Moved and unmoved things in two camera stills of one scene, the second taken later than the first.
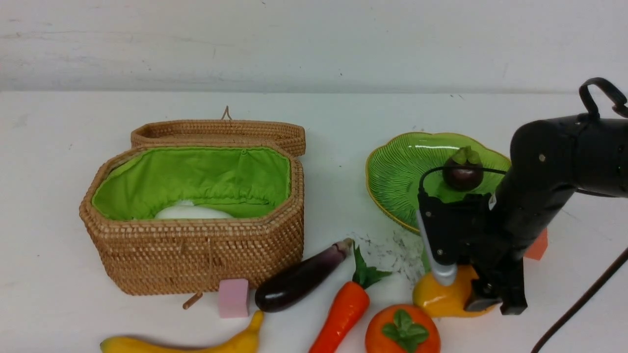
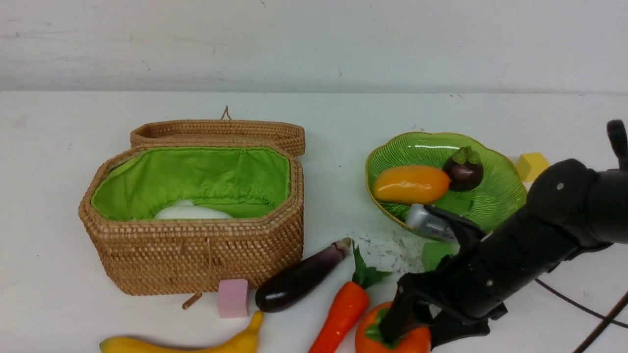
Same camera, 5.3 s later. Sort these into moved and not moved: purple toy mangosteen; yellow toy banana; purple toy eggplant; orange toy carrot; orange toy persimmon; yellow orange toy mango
Moved: orange toy persimmon; yellow orange toy mango
Not moved: orange toy carrot; yellow toy banana; purple toy mangosteen; purple toy eggplant
